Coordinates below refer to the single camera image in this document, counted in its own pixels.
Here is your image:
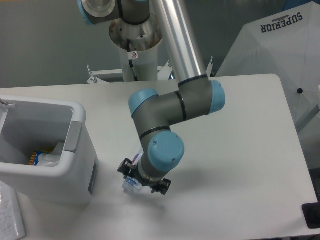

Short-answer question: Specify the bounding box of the black device at edge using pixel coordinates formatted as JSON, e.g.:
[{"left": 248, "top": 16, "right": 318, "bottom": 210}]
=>
[{"left": 301, "top": 202, "right": 320, "bottom": 229}]

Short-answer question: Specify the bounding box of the crushed clear plastic bottle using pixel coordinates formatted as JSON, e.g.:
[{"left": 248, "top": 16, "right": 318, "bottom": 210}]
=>
[{"left": 122, "top": 147, "right": 144, "bottom": 194}]

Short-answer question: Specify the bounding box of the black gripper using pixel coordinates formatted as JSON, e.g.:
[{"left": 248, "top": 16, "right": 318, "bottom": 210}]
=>
[{"left": 117, "top": 158, "right": 172, "bottom": 195}]

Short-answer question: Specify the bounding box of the black cable on pedestal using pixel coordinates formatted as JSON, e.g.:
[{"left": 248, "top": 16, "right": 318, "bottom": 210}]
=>
[{"left": 126, "top": 38, "right": 139, "bottom": 82}]

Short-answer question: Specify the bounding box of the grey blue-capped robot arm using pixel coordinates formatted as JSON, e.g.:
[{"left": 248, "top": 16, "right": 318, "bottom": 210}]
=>
[{"left": 78, "top": 0, "right": 226, "bottom": 195}]

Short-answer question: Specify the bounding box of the white paper notebook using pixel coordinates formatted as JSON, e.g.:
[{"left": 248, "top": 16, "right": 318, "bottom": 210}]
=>
[{"left": 0, "top": 182, "right": 27, "bottom": 240}]

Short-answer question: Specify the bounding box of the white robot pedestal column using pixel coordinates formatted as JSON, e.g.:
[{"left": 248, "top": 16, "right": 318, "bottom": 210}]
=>
[{"left": 109, "top": 14, "right": 163, "bottom": 82}]

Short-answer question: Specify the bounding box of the white Superior umbrella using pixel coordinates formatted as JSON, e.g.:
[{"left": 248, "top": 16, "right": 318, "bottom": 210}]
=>
[{"left": 216, "top": 1, "right": 320, "bottom": 122}]

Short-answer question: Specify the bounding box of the white metal base bracket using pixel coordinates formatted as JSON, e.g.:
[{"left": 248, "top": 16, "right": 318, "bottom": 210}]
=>
[{"left": 87, "top": 60, "right": 176, "bottom": 84}]

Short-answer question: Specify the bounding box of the blue yellow snack package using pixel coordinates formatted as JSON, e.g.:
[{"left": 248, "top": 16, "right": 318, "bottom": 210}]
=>
[{"left": 28, "top": 150, "right": 53, "bottom": 167}]

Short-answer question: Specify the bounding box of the clear plastic wrapper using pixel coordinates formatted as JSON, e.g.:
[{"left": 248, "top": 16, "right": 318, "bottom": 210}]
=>
[{"left": 36, "top": 142, "right": 65, "bottom": 167}]

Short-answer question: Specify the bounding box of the white trash can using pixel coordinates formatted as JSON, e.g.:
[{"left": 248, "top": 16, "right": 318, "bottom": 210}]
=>
[{"left": 0, "top": 95, "right": 98, "bottom": 204}]

